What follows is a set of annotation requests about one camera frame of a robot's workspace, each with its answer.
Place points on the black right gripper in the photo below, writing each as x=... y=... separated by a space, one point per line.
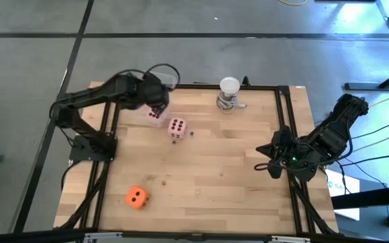
x=286 y=148

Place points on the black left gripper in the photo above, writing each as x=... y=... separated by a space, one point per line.
x=154 y=91

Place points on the large pink plush die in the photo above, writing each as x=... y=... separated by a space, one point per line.
x=154 y=119
x=177 y=128

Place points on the large orange plush die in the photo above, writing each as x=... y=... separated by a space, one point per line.
x=136 y=197

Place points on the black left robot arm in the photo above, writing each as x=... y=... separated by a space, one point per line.
x=90 y=94

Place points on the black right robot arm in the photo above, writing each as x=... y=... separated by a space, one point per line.
x=333 y=135

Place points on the clear plastic container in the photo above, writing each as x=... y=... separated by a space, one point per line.
x=171 y=79

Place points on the white bulb lamp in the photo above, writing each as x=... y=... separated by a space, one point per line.
x=229 y=85

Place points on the white cardboard box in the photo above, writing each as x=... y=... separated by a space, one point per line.
x=348 y=189

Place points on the black horizontal beam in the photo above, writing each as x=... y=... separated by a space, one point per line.
x=370 y=199

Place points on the black rig crossbar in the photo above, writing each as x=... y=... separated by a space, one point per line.
x=198 y=237

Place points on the black desk foot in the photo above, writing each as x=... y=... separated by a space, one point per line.
x=377 y=86

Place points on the black aluminium table frame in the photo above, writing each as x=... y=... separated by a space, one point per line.
x=198 y=86

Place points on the small black mount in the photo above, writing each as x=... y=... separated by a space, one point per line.
x=246 y=81

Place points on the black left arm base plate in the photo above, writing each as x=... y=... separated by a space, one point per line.
x=79 y=156

